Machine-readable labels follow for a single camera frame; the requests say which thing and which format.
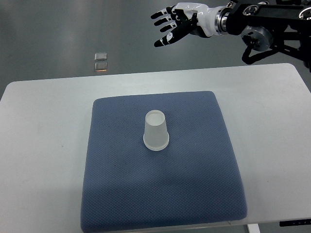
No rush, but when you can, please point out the white paper cup on mat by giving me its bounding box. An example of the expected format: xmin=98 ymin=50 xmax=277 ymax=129
xmin=143 ymin=110 xmax=170 ymax=151

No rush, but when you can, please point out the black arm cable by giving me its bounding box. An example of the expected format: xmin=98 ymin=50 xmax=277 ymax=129
xmin=242 ymin=35 xmax=284 ymax=65

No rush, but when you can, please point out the blue textured cushion mat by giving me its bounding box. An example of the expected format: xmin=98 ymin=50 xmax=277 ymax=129
xmin=81 ymin=91 xmax=247 ymax=233

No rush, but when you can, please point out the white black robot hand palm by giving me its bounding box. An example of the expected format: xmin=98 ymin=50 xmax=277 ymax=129
xmin=173 ymin=2 xmax=227 ymax=38

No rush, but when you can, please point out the lower metal floor plate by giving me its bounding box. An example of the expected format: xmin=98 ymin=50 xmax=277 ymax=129
xmin=94 ymin=62 xmax=108 ymax=72

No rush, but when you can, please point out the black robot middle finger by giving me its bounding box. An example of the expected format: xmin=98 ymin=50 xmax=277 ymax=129
xmin=154 ymin=16 xmax=181 ymax=26

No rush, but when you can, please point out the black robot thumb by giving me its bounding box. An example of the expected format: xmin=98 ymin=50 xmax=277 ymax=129
xmin=154 ymin=13 xmax=198 ymax=47

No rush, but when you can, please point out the white table leg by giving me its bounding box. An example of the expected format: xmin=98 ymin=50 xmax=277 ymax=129
xmin=247 ymin=224 xmax=260 ymax=233

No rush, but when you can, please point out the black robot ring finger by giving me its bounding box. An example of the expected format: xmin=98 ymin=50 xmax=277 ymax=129
xmin=151 ymin=8 xmax=177 ymax=19

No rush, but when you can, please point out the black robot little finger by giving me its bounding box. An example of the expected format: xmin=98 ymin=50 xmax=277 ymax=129
xmin=166 ymin=6 xmax=175 ymax=14

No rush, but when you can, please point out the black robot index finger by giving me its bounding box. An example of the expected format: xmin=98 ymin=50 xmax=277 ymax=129
xmin=160 ymin=21 xmax=183 ymax=33

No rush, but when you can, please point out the metal floor plate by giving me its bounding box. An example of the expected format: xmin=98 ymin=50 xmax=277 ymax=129
xmin=94 ymin=62 xmax=108 ymax=72
xmin=94 ymin=52 xmax=107 ymax=61

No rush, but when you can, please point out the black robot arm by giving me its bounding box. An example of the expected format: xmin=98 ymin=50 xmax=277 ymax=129
xmin=151 ymin=0 xmax=311 ymax=68

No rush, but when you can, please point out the black table control panel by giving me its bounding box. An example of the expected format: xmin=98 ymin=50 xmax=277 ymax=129
xmin=279 ymin=219 xmax=311 ymax=227

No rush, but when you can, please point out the upper metal floor plate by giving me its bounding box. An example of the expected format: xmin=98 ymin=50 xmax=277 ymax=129
xmin=94 ymin=52 xmax=107 ymax=61

